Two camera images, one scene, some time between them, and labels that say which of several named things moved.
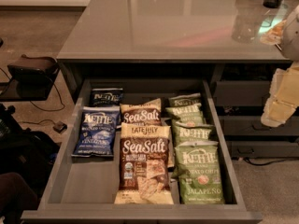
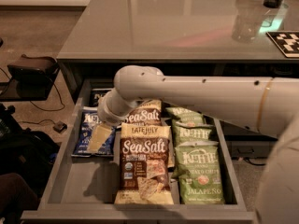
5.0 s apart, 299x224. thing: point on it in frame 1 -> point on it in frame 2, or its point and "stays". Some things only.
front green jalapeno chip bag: [199, 173] stays
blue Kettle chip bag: [97, 132] stays
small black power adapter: [60, 127] stays
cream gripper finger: [277, 113] -> [101, 133]
